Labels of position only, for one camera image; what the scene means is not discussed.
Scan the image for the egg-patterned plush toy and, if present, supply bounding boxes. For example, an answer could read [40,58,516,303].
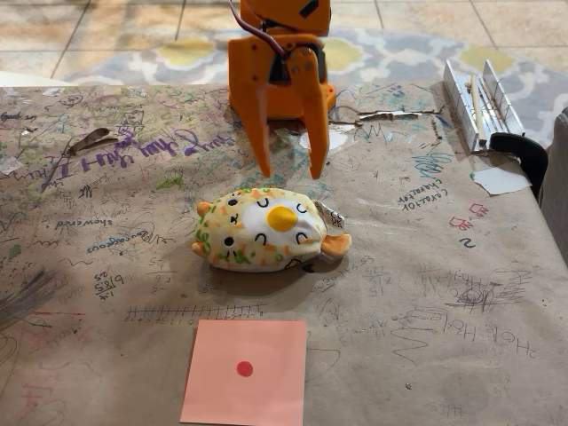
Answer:
[191,186,353,273]

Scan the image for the grey yellow patterned rug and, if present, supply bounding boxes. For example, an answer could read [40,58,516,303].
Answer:
[61,25,568,147]

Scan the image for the aluminium miter box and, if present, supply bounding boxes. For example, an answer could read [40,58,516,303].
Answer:
[442,59,525,154]

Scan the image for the thin wooden dowel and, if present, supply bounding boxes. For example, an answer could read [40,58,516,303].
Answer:
[469,74,485,148]

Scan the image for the dry brown leaf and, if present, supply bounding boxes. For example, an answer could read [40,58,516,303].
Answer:
[66,127,119,156]

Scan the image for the torn white paper piece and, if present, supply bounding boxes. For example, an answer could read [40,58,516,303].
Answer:
[469,161,533,196]

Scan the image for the black curved clamp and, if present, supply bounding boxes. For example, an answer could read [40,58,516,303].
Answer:
[489,131,549,201]

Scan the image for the white flat board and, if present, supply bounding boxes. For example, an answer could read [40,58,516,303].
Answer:
[0,71,68,89]

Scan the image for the brown scribbled paper table cover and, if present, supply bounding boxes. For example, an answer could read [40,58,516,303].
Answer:
[0,82,568,426]

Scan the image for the grey upholstered chair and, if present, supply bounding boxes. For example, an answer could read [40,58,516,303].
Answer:
[538,106,568,272]

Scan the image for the pink square paper note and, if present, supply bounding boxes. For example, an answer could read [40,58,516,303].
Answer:
[179,318,308,426]

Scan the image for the red white servo cable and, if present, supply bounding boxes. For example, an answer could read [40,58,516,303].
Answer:
[227,0,288,59]

